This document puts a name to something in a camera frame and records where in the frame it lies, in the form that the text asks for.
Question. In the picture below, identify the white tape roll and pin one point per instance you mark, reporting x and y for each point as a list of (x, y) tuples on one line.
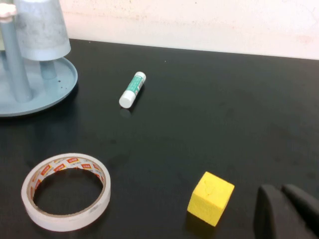
[(30, 209)]

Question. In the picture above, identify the blue cup stand with pegs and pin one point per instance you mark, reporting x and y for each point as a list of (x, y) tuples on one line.
[(49, 97)]

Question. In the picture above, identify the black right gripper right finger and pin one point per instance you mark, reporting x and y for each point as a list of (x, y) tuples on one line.
[(304, 201)]

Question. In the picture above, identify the light blue plastic cup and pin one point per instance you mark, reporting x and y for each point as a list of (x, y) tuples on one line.
[(42, 30)]

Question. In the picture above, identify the white green glue stick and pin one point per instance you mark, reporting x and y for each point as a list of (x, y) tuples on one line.
[(132, 89)]

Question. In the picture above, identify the yellow foam cube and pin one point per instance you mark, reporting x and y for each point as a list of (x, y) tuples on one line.
[(211, 199)]

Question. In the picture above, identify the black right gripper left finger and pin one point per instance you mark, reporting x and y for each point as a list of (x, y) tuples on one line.
[(274, 219)]

